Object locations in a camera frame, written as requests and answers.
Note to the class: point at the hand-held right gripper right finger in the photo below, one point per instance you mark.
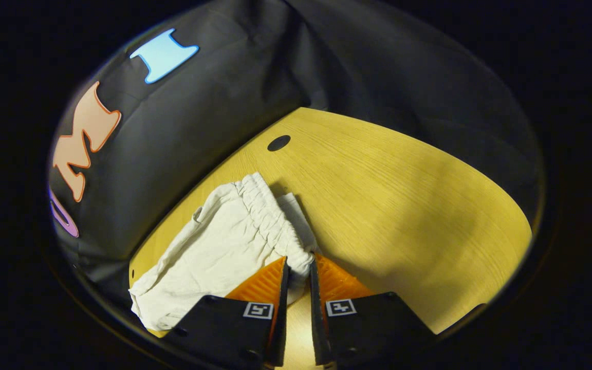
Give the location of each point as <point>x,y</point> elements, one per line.
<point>316,308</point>

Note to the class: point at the black backdrop cloth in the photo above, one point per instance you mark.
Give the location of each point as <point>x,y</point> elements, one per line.
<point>224,103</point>

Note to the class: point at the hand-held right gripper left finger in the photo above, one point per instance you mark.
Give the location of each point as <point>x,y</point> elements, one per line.
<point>281,308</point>

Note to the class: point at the white jeans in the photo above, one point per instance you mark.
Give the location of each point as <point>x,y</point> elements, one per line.
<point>214,246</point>

